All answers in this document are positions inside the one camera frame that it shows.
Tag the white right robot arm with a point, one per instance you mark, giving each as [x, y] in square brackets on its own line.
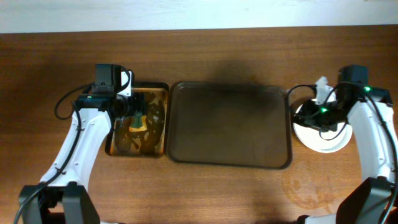
[355, 107]

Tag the green and yellow sponge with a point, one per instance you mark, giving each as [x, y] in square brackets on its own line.
[138, 122]

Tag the large brown serving tray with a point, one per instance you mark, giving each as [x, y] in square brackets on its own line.
[229, 125]

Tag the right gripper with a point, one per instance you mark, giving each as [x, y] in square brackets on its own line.
[313, 115]

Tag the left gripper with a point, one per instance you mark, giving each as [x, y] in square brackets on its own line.
[137, 106]

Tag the small black water tray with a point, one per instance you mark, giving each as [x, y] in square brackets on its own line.
[149, 143]

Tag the white plate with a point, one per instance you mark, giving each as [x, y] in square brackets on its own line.
[327, 142]

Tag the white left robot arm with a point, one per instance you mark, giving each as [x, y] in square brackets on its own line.
[61, 196]

